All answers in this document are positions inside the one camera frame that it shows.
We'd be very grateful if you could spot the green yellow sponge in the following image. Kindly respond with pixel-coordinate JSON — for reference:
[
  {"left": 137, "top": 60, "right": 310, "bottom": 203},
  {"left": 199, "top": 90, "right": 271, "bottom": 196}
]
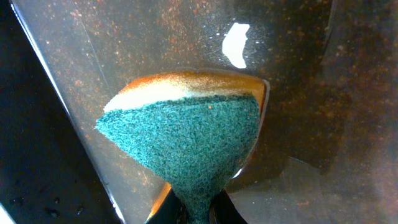
[{"left": 96, "top": 70, "right": 270, "bottom": 223}]

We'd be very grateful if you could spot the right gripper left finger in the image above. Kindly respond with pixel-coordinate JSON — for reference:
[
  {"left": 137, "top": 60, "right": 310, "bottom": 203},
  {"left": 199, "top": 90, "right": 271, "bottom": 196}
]
[{"left": 145, "top": 182, "right": 187, "bottom": 224}]

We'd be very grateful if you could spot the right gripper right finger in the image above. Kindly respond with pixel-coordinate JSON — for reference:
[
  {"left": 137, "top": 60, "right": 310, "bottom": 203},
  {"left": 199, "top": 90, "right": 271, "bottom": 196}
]
[{"left": 210, "top": 190, "right": 248, "bottom": 224}]

